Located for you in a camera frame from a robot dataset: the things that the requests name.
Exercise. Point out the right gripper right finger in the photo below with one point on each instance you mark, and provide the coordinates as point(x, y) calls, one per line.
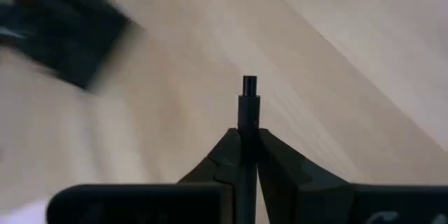
point(297, 189)

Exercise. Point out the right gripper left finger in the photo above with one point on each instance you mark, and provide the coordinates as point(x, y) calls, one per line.
point(210, 182)

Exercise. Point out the black pen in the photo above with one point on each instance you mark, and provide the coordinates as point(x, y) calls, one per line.
point(248, 112)

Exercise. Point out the black mesh desk organizer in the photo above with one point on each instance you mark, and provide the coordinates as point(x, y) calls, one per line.
point(66, 31)

